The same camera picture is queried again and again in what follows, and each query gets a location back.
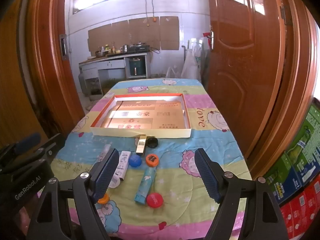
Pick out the red printed carton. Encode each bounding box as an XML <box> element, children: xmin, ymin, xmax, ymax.
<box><xmin>279</xmin><ymin>180</ymin><xmax>320</xmax><ymax>239</ymax></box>

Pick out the green air fryer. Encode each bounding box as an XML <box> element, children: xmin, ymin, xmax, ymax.
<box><xmin>129</xmin><ymin>57</ymin><xmax>147</xmax><ymax>77</ymax></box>

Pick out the orange cap with black label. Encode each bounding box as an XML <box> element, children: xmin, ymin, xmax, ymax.
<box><xmin>145</xmin><ymin>154</ymin><xmax>160</xmax><ymax>167</ymax></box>

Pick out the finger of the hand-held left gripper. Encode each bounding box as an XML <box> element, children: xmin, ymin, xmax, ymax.
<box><xmin>27</xmin><ymin>133</ymin><xmax>67</xmax><ymax>167</ymax></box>
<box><xmin>0</xmin><ymin>132</ymin><xmax>42</xmax><ymax>164</ymax></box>

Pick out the brown wooden door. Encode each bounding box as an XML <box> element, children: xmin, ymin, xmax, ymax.
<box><xmin>206</xmin><ymin>0</ymin><xmax>285</xmax><ymax>155</ymax></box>

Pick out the metal door hinge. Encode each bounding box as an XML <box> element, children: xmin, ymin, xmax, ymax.
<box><xmin>280</xmin><ymin>4</ymin><xmax>293</xmax><ymax>27</ymax></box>

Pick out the teal tube package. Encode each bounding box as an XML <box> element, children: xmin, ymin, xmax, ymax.
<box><xmin>134</xmin><ymin>167</ymin><xmax>157</xmax><ymax>204</ymax></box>

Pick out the blue bottle cap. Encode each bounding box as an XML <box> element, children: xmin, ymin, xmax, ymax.
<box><xmin>128</xmin><ymin>154</ymin><xmax>142</xmax><ymax>168</ymax></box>

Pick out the white kitchen counter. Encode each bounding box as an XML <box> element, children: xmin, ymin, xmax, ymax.
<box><xmin>79</xmin><ymin>51</ymin><xmax>152</xmax><ymax>98</ymax></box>

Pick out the red bottle cap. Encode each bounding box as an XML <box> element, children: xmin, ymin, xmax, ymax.
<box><xmin>146</xmin><ymin>192</ymin><xmax>164</xmax><ymax>208</ymax></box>

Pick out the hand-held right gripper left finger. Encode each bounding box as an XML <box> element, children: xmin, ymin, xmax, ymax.
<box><xmin>26</xmin><ymin>148</ymin><xmax>120</xmax><ymax>240</ymax></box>

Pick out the gold rectangular box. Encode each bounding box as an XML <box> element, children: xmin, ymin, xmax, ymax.
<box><xmin>136</xmin><ymin>135</ymin><xmax>147</xmax><ymax>155</ymax></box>

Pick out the white cartoon print case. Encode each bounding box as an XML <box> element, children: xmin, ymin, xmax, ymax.
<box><xmin>114</xmin><ymin>151</ymin><xmax>132</xmax><ymax>181</ymax></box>

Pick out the wooden door frame post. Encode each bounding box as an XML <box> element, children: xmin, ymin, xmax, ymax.
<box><xmin>25</xmin><ymin>0</ymin><xmax>85</xmax><ymax>137</ymax></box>
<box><xmin>247</xmin><ymin>0</ymin><xmax>319</xmax><ymax>180</ymax></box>

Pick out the shallow white orange cardboard tray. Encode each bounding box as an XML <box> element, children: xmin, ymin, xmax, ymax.
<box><xmin>90</xmin><ymin>93</ymin><xmax>192</xmax><ymax>139</ymax></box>

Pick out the green printed carton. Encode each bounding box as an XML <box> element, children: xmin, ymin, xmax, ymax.
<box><xmin>265</xmin><ymin>105</ymin><xmax>320</xmax><ymax>203</ymax></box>

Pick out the black gas stove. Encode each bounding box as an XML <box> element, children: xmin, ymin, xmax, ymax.
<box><xmin>130</xmin><ymin>44</ymin><xmax>150</xmax><ymax>52</ymax></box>

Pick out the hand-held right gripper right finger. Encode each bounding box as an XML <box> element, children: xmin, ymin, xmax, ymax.
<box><xmin>194</xmin><ymin>148</ymin><xmax>288</xmax><ymax>240</ymax></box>

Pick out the clear plastic bag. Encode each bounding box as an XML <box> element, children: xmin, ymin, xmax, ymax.
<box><xmin>166</xmin><ymin>66</ymin><xmax>182</xmax><ymax>79</ymax></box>

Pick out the clear floral spray bottle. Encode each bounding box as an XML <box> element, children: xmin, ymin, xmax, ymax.
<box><xmin>96</xmin><ymin>144</ymin><xmax>112</xmax><ymax>164</ymax></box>

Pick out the white woven sack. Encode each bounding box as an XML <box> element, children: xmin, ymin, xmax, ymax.
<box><xmin>181</xmin><ymin>47</ymin><xmax>202</xmax><ymax>80</ymax></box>

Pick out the metal strike plate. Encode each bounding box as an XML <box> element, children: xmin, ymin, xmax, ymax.
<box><xmin>59</xmin><ymin>34</ymin><xmax>68</xmax><ymax>60</ymax></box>

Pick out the cardboard sheet on wall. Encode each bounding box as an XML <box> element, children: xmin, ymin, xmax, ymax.
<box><xmin>87</xmin><ymin>16</ymin><xmax>180</xmax><ymax>52</ymax></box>

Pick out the cartoon sheep printed blanket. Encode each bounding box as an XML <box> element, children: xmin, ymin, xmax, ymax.
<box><xmin>37</xmin><ymin>78</ymin><xmax>253</xmax><ymax>240</ymax></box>

